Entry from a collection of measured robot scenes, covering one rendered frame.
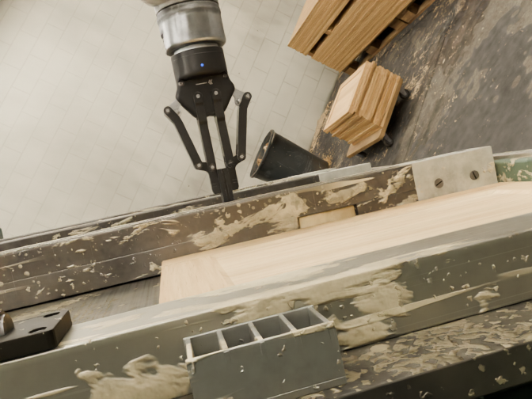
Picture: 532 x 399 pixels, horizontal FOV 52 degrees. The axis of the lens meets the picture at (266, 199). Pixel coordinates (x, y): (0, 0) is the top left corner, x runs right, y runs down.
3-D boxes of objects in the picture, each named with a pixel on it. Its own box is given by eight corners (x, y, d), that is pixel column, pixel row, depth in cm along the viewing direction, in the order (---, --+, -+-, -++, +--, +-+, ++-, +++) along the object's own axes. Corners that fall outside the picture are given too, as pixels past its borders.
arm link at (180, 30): (156, 26, 80) (165, 66, 81) (155, 5, 71) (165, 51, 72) (216, 17, 82) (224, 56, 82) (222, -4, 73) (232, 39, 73)
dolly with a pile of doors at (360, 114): (417, 81, 394) (368, 57, 387) (395, 146, 381) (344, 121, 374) (378, 108, 452) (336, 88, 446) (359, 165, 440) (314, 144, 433)
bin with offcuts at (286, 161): (338, 150, 517) (277, 122, 506) (320, 199, 505) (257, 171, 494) (319, 163, 567) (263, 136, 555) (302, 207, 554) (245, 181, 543)
